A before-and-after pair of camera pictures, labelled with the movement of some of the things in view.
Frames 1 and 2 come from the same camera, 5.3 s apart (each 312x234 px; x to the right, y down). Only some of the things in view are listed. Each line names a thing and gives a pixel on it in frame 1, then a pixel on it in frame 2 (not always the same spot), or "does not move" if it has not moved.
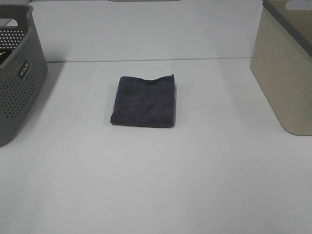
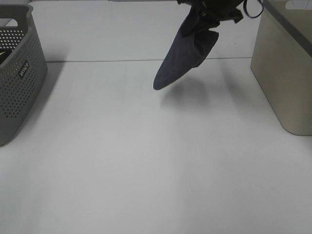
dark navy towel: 141,103 → 193,42
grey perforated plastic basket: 23,75 does not move
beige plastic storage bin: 281,61 does not move
